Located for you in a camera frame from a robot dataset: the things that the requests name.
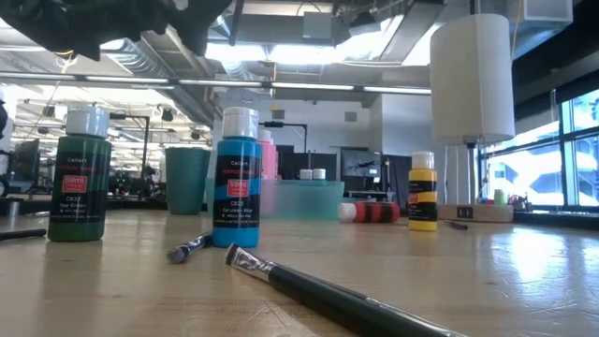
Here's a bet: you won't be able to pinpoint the small bright red paint bottle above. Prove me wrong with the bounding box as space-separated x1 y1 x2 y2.
337 200 402 225

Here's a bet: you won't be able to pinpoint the silver ventilation duct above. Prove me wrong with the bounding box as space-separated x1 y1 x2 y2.
100 37 216 127

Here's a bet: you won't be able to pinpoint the small yellow paint bottle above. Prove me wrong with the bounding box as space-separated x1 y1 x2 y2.
408 150 439 232

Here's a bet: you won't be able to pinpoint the wide flat black paintbrush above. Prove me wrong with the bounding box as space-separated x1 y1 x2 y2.
224 242 450 337

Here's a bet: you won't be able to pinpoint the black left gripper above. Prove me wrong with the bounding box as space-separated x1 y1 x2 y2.
93 0 234 58

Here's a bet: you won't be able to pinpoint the small cerulean blue paint bottle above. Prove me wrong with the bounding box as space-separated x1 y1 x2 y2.
211 106 263 249

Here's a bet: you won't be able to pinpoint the black office partition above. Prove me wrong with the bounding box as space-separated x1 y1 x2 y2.
279 144 339 182

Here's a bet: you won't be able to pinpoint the dark teal plastic cup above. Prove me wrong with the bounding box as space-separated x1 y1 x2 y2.
164 146 212 216

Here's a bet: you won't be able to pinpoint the large pink paint bottle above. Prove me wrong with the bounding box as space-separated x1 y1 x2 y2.
257 129 281 182

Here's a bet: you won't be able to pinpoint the small dark green paint bottle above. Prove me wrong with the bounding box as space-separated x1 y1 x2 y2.
47 105 113 243

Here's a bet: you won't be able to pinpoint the long ceiling light strip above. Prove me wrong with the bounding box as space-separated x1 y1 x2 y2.
0 72 432 95

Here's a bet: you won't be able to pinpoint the teal translucent plastic bin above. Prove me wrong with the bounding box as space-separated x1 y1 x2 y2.
204 179 346 223

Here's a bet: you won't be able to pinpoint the dark computer monitor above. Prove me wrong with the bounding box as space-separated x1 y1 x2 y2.
8 139 42 184
340 147 383 180

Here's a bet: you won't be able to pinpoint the black paintbrush grey-blue bristles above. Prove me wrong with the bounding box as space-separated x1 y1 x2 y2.
166 231 214 265

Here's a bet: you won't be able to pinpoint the white shade wooden base lamp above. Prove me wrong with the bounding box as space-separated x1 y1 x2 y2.
429 12 517 225

